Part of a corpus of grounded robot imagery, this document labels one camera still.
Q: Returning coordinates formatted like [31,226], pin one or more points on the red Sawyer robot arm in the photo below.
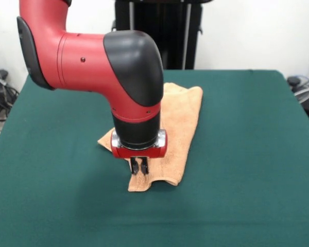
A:
[92,59]

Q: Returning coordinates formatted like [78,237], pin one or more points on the tan terry towel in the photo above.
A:
[180,123]

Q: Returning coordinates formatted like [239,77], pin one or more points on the dark green table cloth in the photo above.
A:
[54,193]

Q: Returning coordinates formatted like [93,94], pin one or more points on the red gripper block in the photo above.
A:
[141,152]

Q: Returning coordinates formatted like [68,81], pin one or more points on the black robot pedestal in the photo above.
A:
[182,33]

